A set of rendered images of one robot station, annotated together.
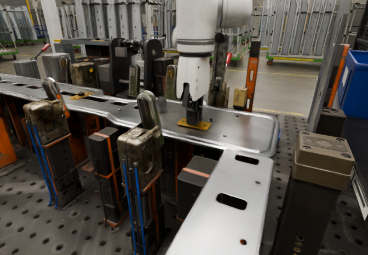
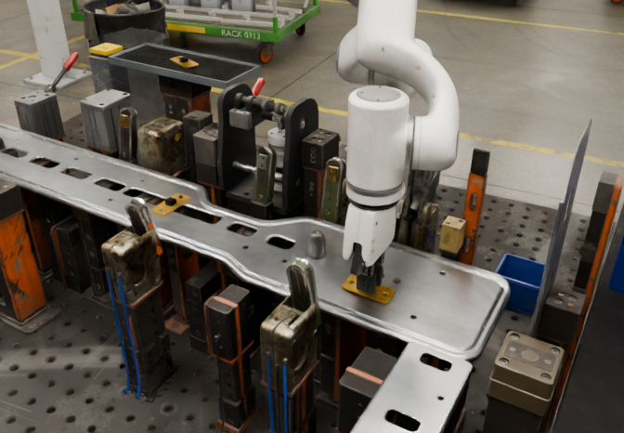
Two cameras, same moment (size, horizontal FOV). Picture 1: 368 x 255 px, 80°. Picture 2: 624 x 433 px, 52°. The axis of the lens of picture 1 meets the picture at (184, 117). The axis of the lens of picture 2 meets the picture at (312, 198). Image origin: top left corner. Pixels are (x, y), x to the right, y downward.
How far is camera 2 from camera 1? 0.53 m
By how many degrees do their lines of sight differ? 8
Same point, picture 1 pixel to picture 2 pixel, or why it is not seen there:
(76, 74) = (152, 148)
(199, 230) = not seen: outside the picture
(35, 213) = (107, 404)
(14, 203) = (67, 385)
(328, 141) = (537, 352)
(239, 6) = (435, 155)
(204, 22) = (386, 170)
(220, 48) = not seen: hidden behind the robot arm
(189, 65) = (362, 222)
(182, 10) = (356, 152)
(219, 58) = not seen: hidden behind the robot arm
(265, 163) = (460, 371)
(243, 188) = (421, 405)
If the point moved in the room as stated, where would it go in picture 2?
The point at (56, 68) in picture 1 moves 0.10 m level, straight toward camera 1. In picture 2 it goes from (108, 128) to (116, 145)
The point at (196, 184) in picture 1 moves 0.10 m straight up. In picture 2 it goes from (364, 393) to (367, 339)
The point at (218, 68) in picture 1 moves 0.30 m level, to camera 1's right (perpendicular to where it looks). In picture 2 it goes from (418, 181) to (591, 188)
